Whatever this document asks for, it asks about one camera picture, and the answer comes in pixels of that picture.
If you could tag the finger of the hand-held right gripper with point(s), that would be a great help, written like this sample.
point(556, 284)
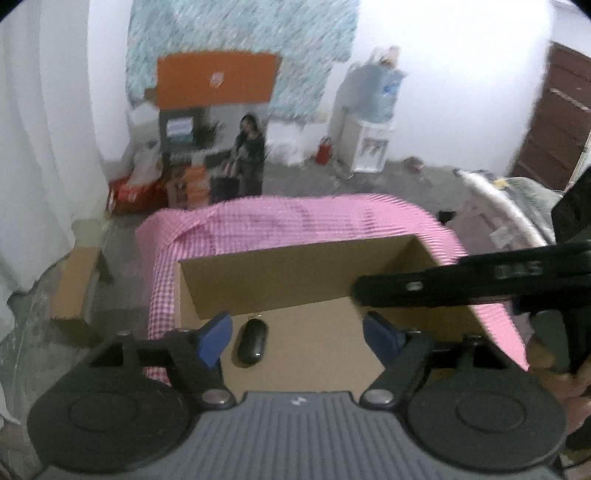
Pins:
point(406, 288)

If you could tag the red canister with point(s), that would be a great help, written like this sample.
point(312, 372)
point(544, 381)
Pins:
point(324, 151)

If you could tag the white hoop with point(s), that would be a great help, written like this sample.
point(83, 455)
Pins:
point(508, 203)

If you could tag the small brown object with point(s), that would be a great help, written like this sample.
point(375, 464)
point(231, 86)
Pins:
point(412, 164)

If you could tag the cardboard box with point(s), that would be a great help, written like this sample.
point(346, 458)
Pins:
point(300, 277)

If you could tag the black oval case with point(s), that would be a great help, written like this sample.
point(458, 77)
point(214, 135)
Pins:
point(252, 344)

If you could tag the blue water bottle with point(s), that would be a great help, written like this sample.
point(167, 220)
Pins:
point(381, 92)

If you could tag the clear plastic bag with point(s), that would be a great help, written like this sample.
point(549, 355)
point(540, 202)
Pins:
point(286, 154)

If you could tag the blue patterned wall hanging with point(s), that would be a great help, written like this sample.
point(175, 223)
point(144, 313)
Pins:
point(304, 27)

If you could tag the white water dispenser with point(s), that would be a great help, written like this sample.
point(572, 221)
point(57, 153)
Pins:
point(369, 147)

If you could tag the white curtain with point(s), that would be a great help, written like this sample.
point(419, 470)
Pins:
point(37, 161)

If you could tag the pink checked cloth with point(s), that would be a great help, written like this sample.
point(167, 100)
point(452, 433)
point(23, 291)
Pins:
point(300, 221)

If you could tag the white plastic bag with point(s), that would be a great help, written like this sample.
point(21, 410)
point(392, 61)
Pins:
point(145, 138)

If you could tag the small black object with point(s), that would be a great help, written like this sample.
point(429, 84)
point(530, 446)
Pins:
point(446, 218)

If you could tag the red bag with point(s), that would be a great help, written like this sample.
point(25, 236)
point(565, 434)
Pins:
point(134, 196)

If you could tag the person's right hand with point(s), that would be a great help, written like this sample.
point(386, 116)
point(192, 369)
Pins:
point(572, 397)

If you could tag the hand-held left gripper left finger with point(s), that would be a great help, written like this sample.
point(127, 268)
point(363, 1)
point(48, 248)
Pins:
point(213, 339)

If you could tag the flat cardboard piece on floor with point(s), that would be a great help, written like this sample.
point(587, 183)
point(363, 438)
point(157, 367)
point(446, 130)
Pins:
point(74, 290)

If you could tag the brown door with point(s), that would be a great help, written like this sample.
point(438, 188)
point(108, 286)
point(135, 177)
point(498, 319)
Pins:
point(554, 120)

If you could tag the orange-topped printed appliance box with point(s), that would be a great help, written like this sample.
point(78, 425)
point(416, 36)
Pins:
point(217, 78)

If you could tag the small orange box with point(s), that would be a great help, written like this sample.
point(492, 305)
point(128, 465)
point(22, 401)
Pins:
point(196, 184)

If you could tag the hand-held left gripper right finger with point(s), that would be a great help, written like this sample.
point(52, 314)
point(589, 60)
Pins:
point(381, 339)

